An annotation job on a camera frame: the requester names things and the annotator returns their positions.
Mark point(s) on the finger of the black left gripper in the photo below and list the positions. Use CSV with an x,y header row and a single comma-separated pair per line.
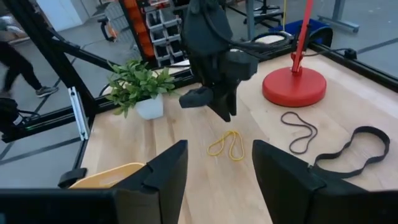
x,y
224,104
234,99

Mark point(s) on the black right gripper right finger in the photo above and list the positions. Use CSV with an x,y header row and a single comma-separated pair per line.
x,y
286,186

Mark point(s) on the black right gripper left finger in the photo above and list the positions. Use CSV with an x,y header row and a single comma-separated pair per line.
x,y
168,174

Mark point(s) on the yellow rubber band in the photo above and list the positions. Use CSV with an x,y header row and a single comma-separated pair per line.
x,y
231,149

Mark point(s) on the thin black rubber band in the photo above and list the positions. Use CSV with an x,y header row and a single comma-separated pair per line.
x,y
306,126

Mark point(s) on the wide black rubber band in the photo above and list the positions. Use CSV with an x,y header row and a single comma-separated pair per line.
x,y
377,130

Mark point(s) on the yellow plastic bin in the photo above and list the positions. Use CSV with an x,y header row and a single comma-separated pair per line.
x,y
109,177

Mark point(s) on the blue plastic floor bin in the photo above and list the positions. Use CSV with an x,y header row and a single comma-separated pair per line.
x,y
290,26

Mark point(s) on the shelf rack with small bins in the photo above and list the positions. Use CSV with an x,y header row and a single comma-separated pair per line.
x,y
161,37

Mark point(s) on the red desk lamp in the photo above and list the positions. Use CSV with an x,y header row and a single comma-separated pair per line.
x,y
293,88

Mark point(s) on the green plant in white pot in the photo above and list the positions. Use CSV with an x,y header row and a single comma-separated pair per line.
x,y
140,84

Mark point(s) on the black office chair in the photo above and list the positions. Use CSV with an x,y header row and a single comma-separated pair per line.
x,y
264,11

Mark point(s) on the black table clamp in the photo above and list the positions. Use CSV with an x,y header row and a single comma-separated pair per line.
x,y
72,176

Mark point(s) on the small black orange cart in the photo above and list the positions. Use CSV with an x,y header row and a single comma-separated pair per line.
x,y
107,29

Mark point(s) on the person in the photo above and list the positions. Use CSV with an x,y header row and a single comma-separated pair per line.
x,y
15,62

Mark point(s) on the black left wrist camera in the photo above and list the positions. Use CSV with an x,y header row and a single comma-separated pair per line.
x,y
242,65

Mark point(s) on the silver frame bracket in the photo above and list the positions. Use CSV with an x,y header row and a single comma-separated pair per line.
x,y
79,113

